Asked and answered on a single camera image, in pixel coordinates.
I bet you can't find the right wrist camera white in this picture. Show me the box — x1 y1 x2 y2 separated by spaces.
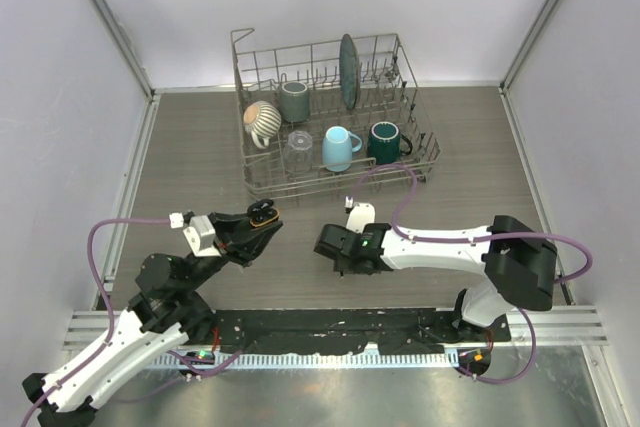
344 195 376 234

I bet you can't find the white slotted cable duct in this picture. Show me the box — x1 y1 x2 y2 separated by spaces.
144 345 459 370

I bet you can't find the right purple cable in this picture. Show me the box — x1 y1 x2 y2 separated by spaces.
349 164 596 386

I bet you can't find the purple cable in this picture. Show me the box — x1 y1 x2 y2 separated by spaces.
349 164 596 386
19 216 174 427

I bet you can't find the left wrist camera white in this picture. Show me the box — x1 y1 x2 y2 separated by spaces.
169 212 220 257

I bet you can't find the dark green mug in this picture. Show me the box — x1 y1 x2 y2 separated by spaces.
366 121 413 165

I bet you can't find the small black earbud case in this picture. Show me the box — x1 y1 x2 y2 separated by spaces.
246 198 280 228

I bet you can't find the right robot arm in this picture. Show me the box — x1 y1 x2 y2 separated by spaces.
314 215 557 342

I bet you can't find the striped ceramic mug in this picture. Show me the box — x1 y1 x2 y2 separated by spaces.
242 101 282 150

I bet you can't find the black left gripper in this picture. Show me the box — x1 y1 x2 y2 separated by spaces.
180 209 283 295

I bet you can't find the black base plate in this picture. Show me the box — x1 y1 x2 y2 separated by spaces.
159 307 511 356

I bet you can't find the dark teal plate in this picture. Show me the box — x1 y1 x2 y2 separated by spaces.
339 33 361 111

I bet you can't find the metal wire dish rack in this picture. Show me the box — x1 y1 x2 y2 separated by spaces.
230 28 441 199

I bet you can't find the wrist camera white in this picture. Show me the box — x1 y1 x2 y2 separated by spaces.
344 195 376 234
169 212 220 257

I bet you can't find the grey ceramic cup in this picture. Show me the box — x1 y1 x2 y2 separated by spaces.
279 81 310 123

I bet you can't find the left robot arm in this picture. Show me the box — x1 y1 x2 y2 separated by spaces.
22 199 283 426

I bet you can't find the light blue mug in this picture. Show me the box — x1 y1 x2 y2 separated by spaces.
322 126 363 173

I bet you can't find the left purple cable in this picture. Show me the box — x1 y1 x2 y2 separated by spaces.
19 216 174 427

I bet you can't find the clear glass tumbler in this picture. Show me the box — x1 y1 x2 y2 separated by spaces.
283 130 313 175

